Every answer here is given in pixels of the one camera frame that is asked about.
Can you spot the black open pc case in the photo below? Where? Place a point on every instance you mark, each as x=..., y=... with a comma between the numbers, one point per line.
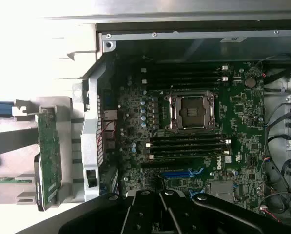
x=89, y=136

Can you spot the metal cpu socket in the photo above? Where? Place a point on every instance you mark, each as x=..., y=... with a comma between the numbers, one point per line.
x=191, y=111

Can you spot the hard disk blue caddy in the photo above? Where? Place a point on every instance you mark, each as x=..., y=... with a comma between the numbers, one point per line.
x=1, y=108

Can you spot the green motherboard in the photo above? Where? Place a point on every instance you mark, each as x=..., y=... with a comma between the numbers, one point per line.
x=240, y=146

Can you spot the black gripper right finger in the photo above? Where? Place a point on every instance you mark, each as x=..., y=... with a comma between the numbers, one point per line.
x=208, y=217

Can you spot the silver chipset heatsink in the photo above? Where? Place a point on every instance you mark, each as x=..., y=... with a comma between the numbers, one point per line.
x=220, y=190

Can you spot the round coin battery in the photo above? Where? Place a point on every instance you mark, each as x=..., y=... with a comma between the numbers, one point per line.
x=250, y=82

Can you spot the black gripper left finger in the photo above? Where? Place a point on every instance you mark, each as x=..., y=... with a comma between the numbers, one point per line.
x=116, y=217

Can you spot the blue expansion slot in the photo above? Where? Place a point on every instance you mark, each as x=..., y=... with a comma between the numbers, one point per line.
x=177, y=175

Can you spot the grey parts rack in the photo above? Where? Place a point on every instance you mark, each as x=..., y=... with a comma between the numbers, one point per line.
x=64, y=109

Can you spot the green ram stick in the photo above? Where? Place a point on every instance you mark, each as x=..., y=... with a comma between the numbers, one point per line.
x=8, y=181

